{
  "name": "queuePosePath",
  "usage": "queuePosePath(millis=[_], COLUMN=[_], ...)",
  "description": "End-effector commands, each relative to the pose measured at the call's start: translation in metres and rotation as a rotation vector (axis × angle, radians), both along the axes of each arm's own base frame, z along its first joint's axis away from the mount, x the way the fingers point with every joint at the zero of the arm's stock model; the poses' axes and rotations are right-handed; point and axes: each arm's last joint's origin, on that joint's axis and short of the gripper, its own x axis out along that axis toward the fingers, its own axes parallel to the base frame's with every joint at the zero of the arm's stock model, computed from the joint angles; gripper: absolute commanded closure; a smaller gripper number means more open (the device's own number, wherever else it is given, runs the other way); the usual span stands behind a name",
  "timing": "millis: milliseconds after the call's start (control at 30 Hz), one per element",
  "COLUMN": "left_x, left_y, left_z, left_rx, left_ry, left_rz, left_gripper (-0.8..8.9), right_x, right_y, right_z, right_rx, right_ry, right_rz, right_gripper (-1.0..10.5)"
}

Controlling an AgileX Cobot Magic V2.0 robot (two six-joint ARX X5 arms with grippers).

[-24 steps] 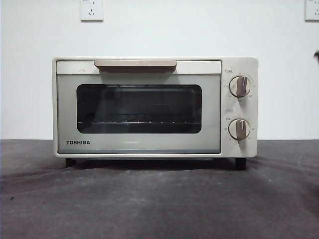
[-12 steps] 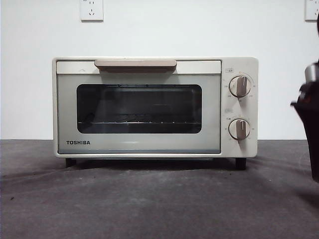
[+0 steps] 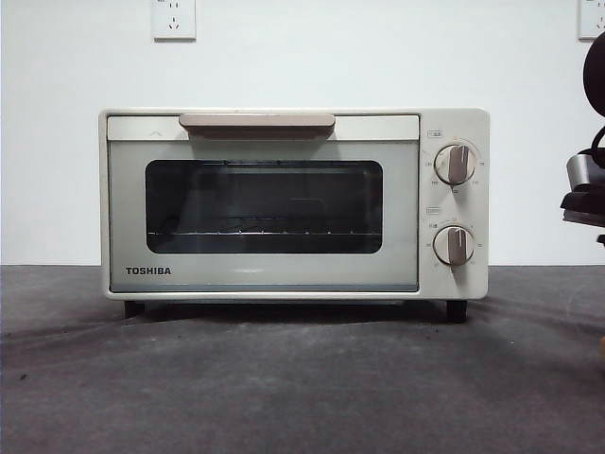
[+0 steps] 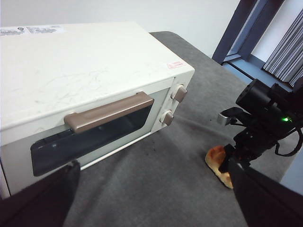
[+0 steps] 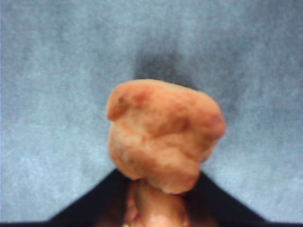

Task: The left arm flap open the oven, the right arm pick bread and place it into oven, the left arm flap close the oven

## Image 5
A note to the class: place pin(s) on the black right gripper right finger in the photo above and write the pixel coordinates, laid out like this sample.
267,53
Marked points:
217,208

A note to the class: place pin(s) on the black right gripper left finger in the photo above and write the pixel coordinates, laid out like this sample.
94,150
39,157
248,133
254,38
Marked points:
99,205

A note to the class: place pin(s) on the golden brown bread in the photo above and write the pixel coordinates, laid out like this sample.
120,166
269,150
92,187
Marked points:
165,132

